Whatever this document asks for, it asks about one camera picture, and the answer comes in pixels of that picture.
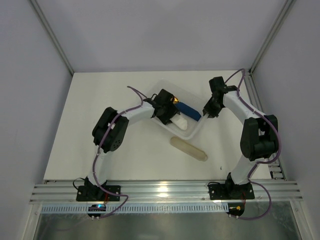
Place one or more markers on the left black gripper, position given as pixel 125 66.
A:
pixel 169 110

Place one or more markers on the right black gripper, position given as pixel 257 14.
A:
pixel 212 107

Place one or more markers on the white paper napkin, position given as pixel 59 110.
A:
pixel 179 121

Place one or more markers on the white plastic basket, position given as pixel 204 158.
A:
pixel 183 96

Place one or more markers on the oval wooden cutlery tray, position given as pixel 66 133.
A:
pixel 188 149

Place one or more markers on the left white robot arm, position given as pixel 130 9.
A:
pixel 109 133

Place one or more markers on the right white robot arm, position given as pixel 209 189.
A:
pixel 259 140

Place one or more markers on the right aluminium side rail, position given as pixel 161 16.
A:
pixel 275 166

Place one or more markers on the white slotted cable duct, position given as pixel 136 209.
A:
pixel 136 208

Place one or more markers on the right aluminium frame post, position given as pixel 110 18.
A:
pixel 272 33

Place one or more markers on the aluminium frame post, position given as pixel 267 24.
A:
pixel 272 33
pixel 51 34

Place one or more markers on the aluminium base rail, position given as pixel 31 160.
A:
pixel 147 191

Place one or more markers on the left aluminium frame post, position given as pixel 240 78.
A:
pixel 51 34

